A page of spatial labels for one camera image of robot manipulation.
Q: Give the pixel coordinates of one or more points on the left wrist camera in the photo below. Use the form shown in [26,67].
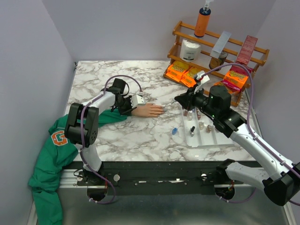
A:
[137,100]

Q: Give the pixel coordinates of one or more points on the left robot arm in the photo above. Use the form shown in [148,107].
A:
[82,120]

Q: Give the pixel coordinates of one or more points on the gold glitter polish bottle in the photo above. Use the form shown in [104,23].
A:
[209,128]

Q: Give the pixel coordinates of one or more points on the red tall box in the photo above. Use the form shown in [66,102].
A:
[246,51]

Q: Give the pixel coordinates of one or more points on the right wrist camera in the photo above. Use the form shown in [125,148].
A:
[200,78]

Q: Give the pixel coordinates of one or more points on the mannequin hand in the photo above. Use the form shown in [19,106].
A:
[148,110]

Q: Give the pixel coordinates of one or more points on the green jacket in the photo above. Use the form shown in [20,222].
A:
[56,153]

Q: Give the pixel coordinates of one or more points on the white jar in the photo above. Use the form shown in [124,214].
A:
[189,50]

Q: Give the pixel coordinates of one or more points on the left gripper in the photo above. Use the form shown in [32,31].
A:
[129,111]

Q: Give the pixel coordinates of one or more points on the orange pink box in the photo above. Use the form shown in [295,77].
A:
[236,77]
[231,89]

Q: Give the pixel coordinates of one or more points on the orange pink box lower right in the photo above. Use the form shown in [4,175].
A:
[231,89]

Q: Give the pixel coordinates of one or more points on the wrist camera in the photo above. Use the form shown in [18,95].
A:
[137,100]
[200,78]

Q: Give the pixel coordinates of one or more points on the grey blue tall box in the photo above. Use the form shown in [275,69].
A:
[220,44]

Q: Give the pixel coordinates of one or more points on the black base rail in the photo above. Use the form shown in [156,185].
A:
[150,178]

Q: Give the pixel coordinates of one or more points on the white polish bottle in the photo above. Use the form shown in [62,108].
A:
[190,115]

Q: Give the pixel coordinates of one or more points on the dark glass jar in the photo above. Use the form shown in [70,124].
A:
[218,61]

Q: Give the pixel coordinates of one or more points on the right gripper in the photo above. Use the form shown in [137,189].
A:
[187,99]

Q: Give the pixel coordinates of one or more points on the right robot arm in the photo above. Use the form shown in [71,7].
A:
[279,177]

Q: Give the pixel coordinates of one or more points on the orange box far left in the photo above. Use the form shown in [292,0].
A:
[176,70]

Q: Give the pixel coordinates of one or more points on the blue nail polish bottle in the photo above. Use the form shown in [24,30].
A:
[174,131]

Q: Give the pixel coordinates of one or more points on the pink glitter polish bottle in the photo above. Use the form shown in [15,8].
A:
[199,115]

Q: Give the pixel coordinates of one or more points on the orange pink box upper right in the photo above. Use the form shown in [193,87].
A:
[236,77]

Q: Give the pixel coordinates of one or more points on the clear polish bottle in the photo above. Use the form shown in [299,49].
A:
[201,125]

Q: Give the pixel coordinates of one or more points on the orange spray bottle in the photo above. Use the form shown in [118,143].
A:
[203,19]

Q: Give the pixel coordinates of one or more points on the white organizer tray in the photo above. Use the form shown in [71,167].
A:
[202,139]

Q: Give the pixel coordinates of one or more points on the black cap glitter polish bottle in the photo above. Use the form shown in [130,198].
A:
[192,131]

